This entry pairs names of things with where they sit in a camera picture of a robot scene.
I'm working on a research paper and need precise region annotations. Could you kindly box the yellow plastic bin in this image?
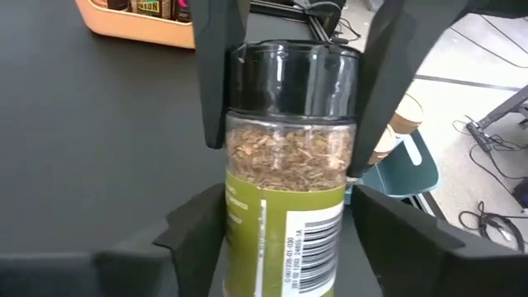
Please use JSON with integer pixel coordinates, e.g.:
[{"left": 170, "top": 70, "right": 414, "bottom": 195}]
[{"left": 73, "top": 0, "right": 196, "bottom": 50}]

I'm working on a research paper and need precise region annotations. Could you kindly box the tan-lid seasoning jar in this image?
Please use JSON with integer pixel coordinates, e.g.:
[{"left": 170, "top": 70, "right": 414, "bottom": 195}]
[{"left": 389, "top": 93, "right": 425, "bottom": 135}]

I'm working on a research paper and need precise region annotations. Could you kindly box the black-lid green herb bottle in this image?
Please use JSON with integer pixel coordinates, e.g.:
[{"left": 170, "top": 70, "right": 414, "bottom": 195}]
[{"left": 222, "top": 40, "right": 361, "bottom": 297}]

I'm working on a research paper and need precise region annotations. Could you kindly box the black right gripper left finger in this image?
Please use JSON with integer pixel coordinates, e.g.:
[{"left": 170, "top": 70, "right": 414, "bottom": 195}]
[{"left": 0, "top": 183, "right": 227, "bottom": 297}]

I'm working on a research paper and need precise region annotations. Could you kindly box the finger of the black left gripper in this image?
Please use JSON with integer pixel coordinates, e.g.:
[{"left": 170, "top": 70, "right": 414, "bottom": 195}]
[
  {"left": 345, "top": 0, "right": 469, "bottom": 179},
  {"left": 188, "top": 0, "right": 251, "bottom": 150}
]

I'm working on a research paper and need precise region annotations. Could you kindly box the black floor cable bundle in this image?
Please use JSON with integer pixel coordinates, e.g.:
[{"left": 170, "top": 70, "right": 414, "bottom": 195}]
[{"left": 457, "top": 200, "right": 527, "bottom": 253}]

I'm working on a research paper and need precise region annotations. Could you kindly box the blue plastic bin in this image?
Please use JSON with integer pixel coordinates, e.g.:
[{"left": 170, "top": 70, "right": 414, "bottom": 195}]
[{"left": 344, "top": 130, "right": 441, "bottom": 200}]

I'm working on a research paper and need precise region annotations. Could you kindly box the grey metal stand base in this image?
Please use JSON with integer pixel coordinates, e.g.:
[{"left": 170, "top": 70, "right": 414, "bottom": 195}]
[{"left": 465, "top": 84, "right": 528, "bottom": 154}]

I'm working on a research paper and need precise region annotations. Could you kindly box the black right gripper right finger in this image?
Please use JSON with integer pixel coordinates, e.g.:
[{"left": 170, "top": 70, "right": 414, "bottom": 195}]
[{"left": 352, "top": 184, "right": 528, "bottom": 297}]

